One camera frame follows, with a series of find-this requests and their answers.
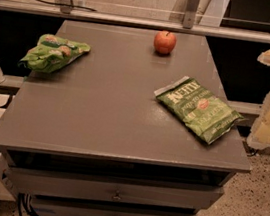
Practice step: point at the red apple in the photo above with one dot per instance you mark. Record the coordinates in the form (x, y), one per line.
(164, 42)

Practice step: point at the green Kettle chips bag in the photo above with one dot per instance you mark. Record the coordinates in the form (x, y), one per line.
(198, 108)

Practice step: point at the green rice chip bag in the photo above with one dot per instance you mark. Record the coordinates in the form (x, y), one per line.
(52, 53)

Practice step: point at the grey drawer cabinet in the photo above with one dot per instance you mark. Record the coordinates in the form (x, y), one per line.
(91, 139)

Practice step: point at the top drawer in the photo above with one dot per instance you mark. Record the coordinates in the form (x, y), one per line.
(121, 190)

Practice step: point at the grey metal rail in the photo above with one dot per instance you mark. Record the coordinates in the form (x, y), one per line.
(122, 20)

